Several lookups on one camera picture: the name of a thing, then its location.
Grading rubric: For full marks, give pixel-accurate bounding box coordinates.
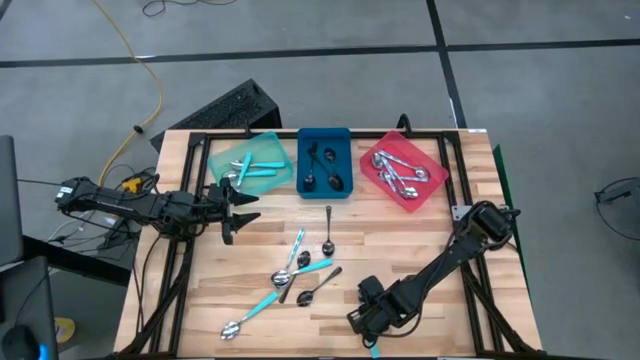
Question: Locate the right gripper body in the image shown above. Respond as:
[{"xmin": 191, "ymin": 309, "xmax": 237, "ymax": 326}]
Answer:
[{"xmin": 347, "ymin": 274, "xmax": 409, "ymax": 346}]

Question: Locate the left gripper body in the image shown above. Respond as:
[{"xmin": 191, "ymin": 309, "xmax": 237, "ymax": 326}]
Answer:
[{"xmin": 202, "ymin": 177, "xmax": 236, "ymax": 246}]

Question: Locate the black spoon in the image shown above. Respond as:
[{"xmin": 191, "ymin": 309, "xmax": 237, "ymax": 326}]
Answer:
[
  {"xmin": 277, "ymin": 249, "xmax": 312, "ymax": 305},
  {"xmin": 308, "ymin": 144, "xmax": 345, "ymax": 192},
  {"xmin": 303, "ymin": 142, "xmax": 319, "ymax": 194},
  {"xmin": 295, "ymin": 265, "xmax": 344, "ymax": 308}
]

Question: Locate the dark spoon with ornate handle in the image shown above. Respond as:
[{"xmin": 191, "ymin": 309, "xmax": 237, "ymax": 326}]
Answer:
[{"xmin": 321, "ymin": 204, "xmax": 336, "ymax": 257}]

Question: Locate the blue-white patterned handle spoon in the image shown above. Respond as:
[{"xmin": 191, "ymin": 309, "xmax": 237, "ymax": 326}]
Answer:
[
  {"xmin": 380, "ymin": 170, "xmax": 420, "ymax": 200},
  {"xmin": 285, "ymin": 227, "xmax": 306, "ymax": 271},
  {"xmin": 371, "ymin": 152, "xmax": 409, "ymax": 194},
  {"xmin": 377, "ymin": 148, "xmax": 432, "ymax": 182},
  {"xmin": 384, "ymin": 172, "xmax": 430, "ymax": 184}
]

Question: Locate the translucent teal plastic bin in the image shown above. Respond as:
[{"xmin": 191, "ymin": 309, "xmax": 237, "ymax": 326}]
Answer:
[{"xmin": 206, "ymin": 130, "xmax": 295, "ymax": 197}]

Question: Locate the blue plastic bin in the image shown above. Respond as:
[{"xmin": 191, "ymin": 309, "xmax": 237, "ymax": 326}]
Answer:
[{"xmin": 296, "ymin": 127, "xmax": 355, "ymax": 200}]

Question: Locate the black desk bar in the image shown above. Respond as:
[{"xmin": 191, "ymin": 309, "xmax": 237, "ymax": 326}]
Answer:
[{"xmin": 22, "ymin": 234, "xmax": 132, "ymax": 287}]

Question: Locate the translucent pink plastic bin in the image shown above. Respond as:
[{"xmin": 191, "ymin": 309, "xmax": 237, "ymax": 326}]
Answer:
[{"xmin": 358, "ymin": 129, "xmax": 450, "ymax": 214}]

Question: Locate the yellow disc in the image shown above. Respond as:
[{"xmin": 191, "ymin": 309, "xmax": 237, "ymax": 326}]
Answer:
[{"xmin": 53, "ymin": 317, "xmax": 76, "ymax": 345}]

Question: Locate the dark gray panel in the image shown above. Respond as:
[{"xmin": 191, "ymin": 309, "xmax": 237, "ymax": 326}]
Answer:
[
  {"xmin": 0, "ymin": 134, "xmax": 25, "ymax": 267},
  {"xmin": 0, "ymin": 255, "xmax": 60, "ymax": 360}
]

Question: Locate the black computer mouse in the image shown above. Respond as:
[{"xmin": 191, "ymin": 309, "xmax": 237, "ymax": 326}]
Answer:
[{"xmin": 0, "ymin": 323, "xmax": 50, "ymax": 360}]

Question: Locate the yellow cable connector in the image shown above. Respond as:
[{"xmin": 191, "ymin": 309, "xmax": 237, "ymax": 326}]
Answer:
[{"xmin": 121, "ymin": 175, "xmax": 145, "ymax": 195}]

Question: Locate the yellow extension cable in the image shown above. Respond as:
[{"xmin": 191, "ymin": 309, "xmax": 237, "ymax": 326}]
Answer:
[{"xmin": 91, "ymin": 0, "xmax": 165, "ymax": 186}]

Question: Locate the thin black floor cable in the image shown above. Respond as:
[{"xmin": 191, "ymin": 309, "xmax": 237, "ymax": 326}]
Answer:
[{"xmin": 141, "ymin": 0, "xmax": 239, "ymax": 18}]

